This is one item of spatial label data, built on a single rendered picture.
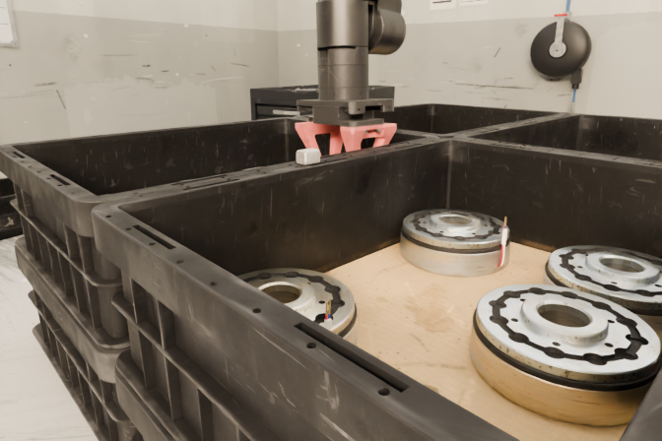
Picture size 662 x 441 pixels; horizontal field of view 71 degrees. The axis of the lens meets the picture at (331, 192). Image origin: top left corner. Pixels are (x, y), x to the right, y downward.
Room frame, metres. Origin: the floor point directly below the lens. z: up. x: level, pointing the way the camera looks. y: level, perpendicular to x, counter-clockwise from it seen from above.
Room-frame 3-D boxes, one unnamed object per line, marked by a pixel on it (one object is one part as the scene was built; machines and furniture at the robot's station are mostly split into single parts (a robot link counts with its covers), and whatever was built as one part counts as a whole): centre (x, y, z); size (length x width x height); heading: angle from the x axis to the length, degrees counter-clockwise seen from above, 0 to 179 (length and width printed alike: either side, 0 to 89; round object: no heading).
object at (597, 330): (0.26, -0.14, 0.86); 0.05 x 0.05 x 0.01
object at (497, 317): (0.26, -0.14, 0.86); 0.10 x 0.10 x 0.01
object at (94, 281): (0.52, 0.11, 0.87); 0.40 x 0.30 x 0.11; 134
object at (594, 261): (0.33, -0.22, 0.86); 0.05 x 0.05 x 0.01
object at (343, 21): (0.55, -0.02, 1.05); 0.07 x 0.06 x 0.07; 144
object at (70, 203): (0.52, 0.11, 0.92); 0.40 x 0.30 x 0.02; 134
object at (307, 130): (0.55, 0.00, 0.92); 0.07 x 0.07 x 0.09; 39
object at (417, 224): (0.43, -0.12, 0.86); 0.10 x 0.10 x 0.01
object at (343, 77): (0.54, -0.01, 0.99); 0.10 x 0.07 x 0.07; 39
